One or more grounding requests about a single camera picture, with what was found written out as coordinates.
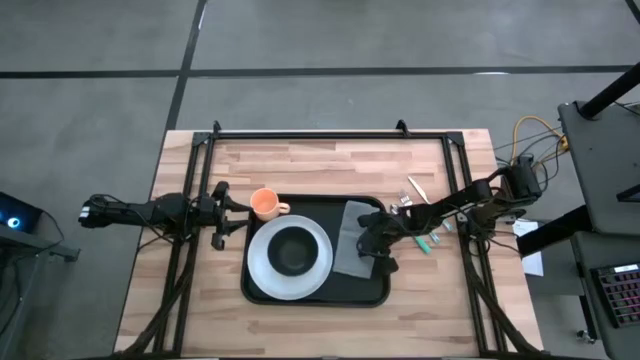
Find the yellow cable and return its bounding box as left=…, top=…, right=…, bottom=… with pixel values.
left=508, top=114, right=570, bottom=182

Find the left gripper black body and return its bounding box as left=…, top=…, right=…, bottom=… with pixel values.
left=197, top=180, right=234, bottom=251

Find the dark grey equipment cart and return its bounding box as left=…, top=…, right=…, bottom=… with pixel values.
left=556, top=99, right=640, bottom=237

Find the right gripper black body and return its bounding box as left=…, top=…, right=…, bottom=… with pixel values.
left=372, top=209, right=409, bottom=276

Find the grey side table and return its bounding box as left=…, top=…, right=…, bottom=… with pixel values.
left=569, top=231, right=640, bottom=360

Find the black plastic serving tray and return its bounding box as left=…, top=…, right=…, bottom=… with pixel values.
left=240, top=193, right=392, bottom=308

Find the white round plate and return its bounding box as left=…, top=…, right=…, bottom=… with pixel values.
left=246, top=214, right=335, bottom=302

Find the orange plastic mug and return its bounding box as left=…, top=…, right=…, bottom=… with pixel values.
left=249, top=187, right=292, bottom=223

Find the grey napkin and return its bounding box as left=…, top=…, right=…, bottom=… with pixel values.
left=331, top=200, right=382, bottom=280

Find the black cart base beam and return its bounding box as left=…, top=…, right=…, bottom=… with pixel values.
left=516, top=204, right=594, bottom=257

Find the grey metal stand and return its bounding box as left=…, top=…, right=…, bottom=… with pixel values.
left=0, top=223, right=82, bottom=360

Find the black round bowl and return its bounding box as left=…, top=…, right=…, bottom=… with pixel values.
left=266, top=225, right=321, bottom=278

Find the white paper sheet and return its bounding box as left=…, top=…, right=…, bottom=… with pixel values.
left=511, top=218, right=546, bottom=278

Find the silver spoon green handle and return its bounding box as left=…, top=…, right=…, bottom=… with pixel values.
left=389, top=203, right=432, bottom=256

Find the black aluminium rig frame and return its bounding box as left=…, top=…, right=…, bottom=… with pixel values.
left=113, top=119, right=552, bottom=360

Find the black metal pole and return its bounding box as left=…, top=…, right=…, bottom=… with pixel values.
left=578, top=62, right=640, bottom=120

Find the backlit keyboard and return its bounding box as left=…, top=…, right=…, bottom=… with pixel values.
left=589, top=262, right=640, bottom=330

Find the computer case blue light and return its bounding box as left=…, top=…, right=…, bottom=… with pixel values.
left=0, top=191, right=45, bottom=234

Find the silver knife pale handle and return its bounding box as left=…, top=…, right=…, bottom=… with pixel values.
left=406, top=174, right=455, bottom=233

